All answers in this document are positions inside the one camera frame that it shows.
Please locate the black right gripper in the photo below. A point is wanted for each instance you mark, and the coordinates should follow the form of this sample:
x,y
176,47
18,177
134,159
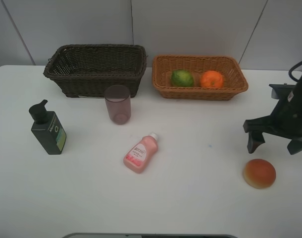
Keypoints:
x,y
284,121

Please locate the brown bread bun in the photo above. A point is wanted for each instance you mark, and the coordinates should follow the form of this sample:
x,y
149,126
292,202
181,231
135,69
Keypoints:
x,y
259,173

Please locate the orange mandarin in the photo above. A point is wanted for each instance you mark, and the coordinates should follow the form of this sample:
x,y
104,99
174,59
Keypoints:
x,y
212,79

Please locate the green lime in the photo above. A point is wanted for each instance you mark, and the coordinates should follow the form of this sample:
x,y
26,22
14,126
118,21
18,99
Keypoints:
x,y
182,78

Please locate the pink bottle white cap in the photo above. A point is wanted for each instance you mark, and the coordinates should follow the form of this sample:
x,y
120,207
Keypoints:
x,y
138,158

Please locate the dark green pump bottle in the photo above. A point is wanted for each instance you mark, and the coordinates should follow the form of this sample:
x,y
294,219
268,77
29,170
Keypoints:
x,y
47,128

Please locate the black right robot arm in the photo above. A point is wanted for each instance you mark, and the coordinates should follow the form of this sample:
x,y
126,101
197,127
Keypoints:
x,y
286,91

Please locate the orange wicker basket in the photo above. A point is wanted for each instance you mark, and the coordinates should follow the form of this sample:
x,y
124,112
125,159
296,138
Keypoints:
x,y
163,66

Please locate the translucent purple plastic cup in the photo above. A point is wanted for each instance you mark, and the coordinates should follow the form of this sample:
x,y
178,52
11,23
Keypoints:
x,y
117,99

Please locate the dark brown wicker basket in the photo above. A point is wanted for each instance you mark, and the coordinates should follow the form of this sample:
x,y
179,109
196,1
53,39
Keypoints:
x,y
88,70

